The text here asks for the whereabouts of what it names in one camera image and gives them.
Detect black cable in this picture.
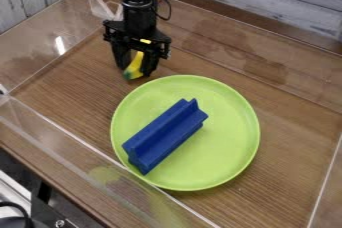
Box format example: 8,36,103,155
0,201,34,228

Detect clear acrylic tray wall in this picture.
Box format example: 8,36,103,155
0,0,342,228

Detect yellow toy banana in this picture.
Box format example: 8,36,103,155
123,50,144,80

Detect blue plastic block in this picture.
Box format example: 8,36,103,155
123,99,208,175

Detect green round plate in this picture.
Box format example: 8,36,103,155
109,75,260,191

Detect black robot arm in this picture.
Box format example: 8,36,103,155
103,0,171,80

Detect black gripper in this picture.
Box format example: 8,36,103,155
103,20,171,76

